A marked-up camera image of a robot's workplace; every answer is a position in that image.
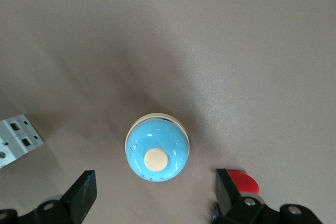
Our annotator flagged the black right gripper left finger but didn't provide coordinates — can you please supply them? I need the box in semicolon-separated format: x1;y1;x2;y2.
0;169;98;224

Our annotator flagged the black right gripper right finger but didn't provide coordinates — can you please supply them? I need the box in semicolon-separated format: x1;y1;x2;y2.
211;168;323;224

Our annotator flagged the scratched blue call bell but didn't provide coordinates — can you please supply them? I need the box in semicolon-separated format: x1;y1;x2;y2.
125;113;190;183

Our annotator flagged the red mushroom push button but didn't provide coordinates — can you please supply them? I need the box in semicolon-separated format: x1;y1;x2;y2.
211;169;260;221

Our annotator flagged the white circuit breaker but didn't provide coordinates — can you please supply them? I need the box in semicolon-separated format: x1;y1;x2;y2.
0;113;45;169

